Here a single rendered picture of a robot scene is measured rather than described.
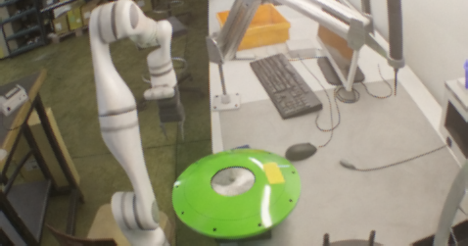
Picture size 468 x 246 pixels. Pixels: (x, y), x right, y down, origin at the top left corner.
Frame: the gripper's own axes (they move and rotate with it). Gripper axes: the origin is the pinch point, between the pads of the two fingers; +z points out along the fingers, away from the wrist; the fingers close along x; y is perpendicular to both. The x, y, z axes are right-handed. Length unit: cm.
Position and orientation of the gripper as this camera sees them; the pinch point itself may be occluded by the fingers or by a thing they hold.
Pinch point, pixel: (175, 140)
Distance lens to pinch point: 127.5
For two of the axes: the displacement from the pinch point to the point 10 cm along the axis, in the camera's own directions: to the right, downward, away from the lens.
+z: 1.4, 8.2, 5.5
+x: -9.9, 0.7, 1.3
